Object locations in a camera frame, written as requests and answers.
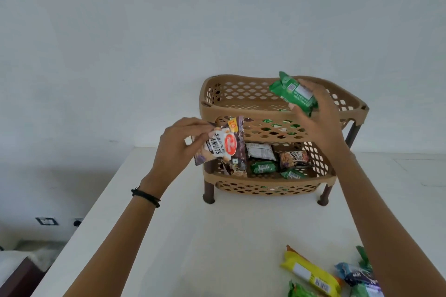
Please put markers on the person's left hand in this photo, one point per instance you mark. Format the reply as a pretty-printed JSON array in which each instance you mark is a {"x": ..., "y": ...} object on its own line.
[{"x": 170, "y": 154}]

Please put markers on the person's right hand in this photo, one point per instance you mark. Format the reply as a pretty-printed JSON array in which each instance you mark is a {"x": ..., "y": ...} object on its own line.
[{"x": 325, "y": 122}]

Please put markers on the person's right thumb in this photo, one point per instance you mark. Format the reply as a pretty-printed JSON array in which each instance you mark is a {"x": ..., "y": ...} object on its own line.
[{"x": 297, "y": 109}]

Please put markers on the person's left thumb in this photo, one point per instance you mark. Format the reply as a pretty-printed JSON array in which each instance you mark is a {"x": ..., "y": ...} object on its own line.
[{"x": 199, "y": 145}]

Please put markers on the white and dark peanut packet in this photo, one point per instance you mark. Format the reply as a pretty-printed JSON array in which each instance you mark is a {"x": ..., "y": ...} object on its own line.
[{"x": 223, "y": 145}]

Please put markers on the person's left forearm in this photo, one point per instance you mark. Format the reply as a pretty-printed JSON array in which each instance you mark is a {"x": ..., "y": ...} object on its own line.
[{"x": 118, "y": 244}]

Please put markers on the person's right forearm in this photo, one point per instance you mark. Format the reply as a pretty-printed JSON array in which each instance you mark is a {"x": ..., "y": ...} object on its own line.
[{"x": 383, "y": 223}]

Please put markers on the grey white snack packet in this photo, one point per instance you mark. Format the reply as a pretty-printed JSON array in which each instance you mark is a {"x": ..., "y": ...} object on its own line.
[{"x": 260, "y": 151}]

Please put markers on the black wrist band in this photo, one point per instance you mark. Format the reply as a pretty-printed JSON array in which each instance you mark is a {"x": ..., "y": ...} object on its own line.
[{"x": 146, "y": 197}]

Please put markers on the tan two-tier basket rack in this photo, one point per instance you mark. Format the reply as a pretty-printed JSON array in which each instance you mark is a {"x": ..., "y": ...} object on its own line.
[{"x": 271, "y": 182}]

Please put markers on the yellow snack packet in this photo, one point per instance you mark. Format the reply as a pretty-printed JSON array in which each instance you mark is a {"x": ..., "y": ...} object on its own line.
[{"x": 313, "y": 272}]

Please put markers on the blue snack packet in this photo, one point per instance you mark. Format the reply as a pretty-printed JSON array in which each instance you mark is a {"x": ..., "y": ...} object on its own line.
[{"x": 352, "y": 272}]

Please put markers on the pale green snack packet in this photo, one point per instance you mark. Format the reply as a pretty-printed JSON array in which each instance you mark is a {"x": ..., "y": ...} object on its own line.
[{"x": 362, "y": 292}]

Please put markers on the white cushion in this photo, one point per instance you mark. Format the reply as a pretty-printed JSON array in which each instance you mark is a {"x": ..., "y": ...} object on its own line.
[{"x": 24, "y": 255}]

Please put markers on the dark brown furniture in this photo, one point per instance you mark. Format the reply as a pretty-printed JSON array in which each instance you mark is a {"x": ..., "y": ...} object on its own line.
[{"x": 21, "y": 281}]

